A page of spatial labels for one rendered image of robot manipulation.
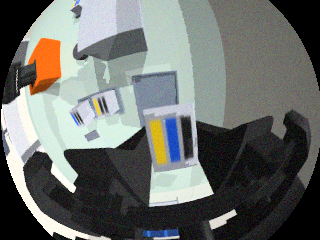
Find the grey flat panel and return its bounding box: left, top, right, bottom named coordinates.
left=208, top=0, right=320, bottom=189

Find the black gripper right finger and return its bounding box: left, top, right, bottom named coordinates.
left=196, top=116, right=273, bottom=193

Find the dark grey cylinder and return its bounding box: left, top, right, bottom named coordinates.
left=72, top=44, right=88, bottom=60

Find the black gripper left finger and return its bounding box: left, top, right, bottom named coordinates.
left=64, top=127, right=152, bottom=207

